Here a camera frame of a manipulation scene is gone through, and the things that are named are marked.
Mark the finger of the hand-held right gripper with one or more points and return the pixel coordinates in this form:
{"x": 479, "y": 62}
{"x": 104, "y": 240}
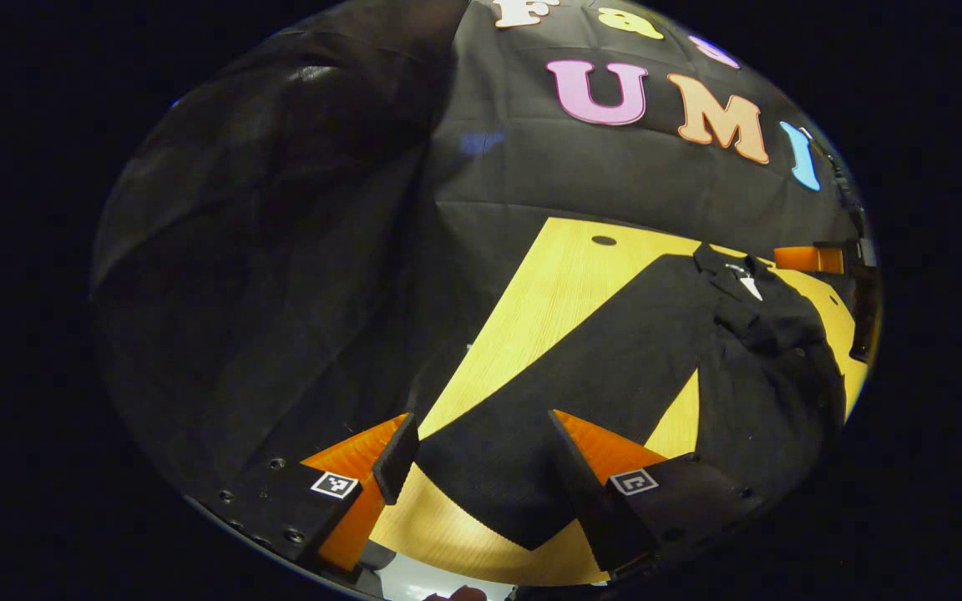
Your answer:
{"x": 802, "y": 259}

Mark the black backdrop cloth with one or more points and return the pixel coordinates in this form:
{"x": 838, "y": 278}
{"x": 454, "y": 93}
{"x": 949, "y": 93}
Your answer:
{"x": 322, "y": 250}

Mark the black button-up shirt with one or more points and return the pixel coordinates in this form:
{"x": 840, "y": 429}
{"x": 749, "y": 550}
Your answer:
{"x": 615, "y": 367}

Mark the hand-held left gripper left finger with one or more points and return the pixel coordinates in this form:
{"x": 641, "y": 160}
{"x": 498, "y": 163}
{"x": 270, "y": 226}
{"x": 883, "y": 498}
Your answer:
{"x": 396, "y": 459}

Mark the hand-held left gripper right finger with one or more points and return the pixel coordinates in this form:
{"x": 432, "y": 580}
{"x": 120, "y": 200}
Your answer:
{"x": 589, "y": 501}

